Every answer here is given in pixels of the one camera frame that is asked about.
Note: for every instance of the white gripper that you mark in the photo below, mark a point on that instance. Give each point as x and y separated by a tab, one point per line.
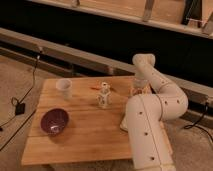
140	86

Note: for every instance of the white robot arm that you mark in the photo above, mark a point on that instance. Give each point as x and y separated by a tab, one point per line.
144	112

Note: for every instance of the white sponge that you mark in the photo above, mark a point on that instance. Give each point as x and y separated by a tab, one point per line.
123	124

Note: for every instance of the white patterned bottle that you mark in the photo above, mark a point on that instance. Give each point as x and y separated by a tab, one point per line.
103	95

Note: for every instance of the orange marker pen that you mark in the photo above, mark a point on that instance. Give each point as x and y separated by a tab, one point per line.
95	88

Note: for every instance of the white paper cup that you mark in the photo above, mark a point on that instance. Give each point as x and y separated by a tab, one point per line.
64	86

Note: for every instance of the dark red bowl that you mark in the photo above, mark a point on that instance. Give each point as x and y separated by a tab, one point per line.
54	121

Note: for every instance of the black power adapter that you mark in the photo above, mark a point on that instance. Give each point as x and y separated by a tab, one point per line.
20	109

